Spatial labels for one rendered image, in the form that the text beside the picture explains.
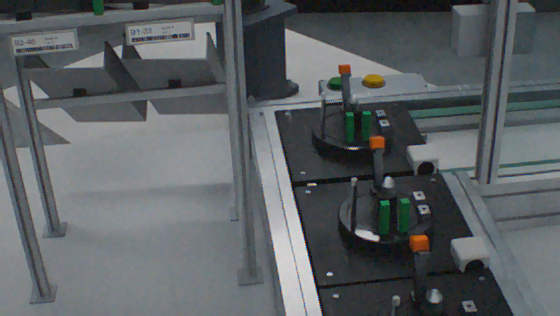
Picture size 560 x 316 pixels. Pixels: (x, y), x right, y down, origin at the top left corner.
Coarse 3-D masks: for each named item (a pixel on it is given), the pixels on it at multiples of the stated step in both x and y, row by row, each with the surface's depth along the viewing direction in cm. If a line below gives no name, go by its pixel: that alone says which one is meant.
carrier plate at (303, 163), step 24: (288, 120) 147; (312, 120) 146; (408, 120) 145; (288, 144) 140; (312, 144) 139; (408, 144) 138; (288, 168) 134; (312, 168) 133; (336, 168) 133; (360, 168) 133; (384, 168) 132; (408, 168) 132
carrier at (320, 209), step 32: (320, 192) 127; (352, 192) 112; (384, 192) 116; (416, 192) 120; (448, 192) 126; (320, 224) 120; (352, 224) 115; (384, 224) 113; (416, 224) 116; (448, 224) 119; (320, 256) 114; (352, 256) 113; (384, 256) 113; (448, 256) 113; (480, 256) 109; (320, 288) 109
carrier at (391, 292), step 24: (336, 288) 108; (360, 288) 108; (384, 288) 107; (408, 288) 107; (432, 288) 107; (456, 288) 107; (480, 288) 107; (336, 312) 104; (360, 312) 104; (384, 312) 101; (408, 312) 100; (432, 312) 95; (456, 312) 100; (480, 312) 103; (504, 312) 102
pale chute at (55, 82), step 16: (112, 48) 121; (32, 64) 122; (112, 64) 121; (32, 80) 122; (48, 80) 122; (64, 80) 122; (80, 80) 122; (96, 80) 122; (112, 80) 122; (128, 80) 131; (64, 96) 130; (80, 112) 139; (96, 112) 139; (112, 112) 139; (128, 112) 139; (144, 112) 143
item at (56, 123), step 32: (288, 32) 209; (96, 64) 196; (288, 64) 192; (320, 64) 192; (352, 64) 191; (64, 128) 170; (96, 128) 169; (128, 128) 169; (160, 128) 168; (192, 128) 168; (224, 128) 167
